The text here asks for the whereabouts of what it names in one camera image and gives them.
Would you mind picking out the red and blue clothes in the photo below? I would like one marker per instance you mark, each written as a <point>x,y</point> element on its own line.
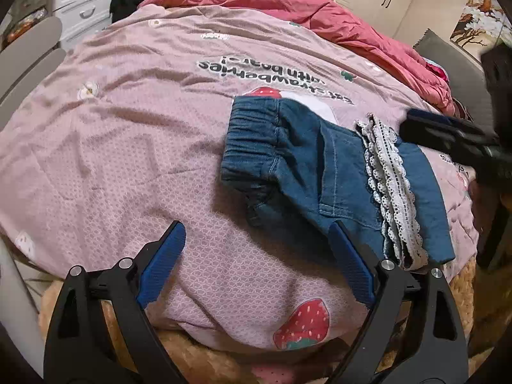
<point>438,72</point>

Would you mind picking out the orange plastic bag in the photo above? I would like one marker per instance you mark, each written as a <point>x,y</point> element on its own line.
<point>18,28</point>

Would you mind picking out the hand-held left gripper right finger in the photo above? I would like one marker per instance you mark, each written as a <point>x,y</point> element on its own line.
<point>352,264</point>

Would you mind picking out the black clothing heap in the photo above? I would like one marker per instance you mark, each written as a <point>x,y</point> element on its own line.
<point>122,6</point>

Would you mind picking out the blue denim pants lace trim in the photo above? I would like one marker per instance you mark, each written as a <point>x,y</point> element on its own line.
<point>320,160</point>

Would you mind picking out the pink strawberry printed blanket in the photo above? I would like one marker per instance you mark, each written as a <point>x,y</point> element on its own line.
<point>160,148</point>

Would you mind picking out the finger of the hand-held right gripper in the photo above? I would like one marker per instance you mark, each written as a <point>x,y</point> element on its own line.
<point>430,116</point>
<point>440,138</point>

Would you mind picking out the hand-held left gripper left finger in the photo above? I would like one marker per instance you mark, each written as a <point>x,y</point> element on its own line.
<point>164,264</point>

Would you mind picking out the red comforter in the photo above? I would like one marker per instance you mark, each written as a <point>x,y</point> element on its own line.
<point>320,12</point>

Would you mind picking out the white drawer cabinet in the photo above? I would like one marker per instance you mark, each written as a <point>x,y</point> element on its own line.
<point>80,4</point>

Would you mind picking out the tan fluffy blanket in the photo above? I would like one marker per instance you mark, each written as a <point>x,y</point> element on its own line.
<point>200,360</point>

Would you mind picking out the white furniture leg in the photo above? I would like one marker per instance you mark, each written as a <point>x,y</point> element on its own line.
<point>14,288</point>

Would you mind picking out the floral wall painting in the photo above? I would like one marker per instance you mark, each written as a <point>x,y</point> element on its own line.
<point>476,20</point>

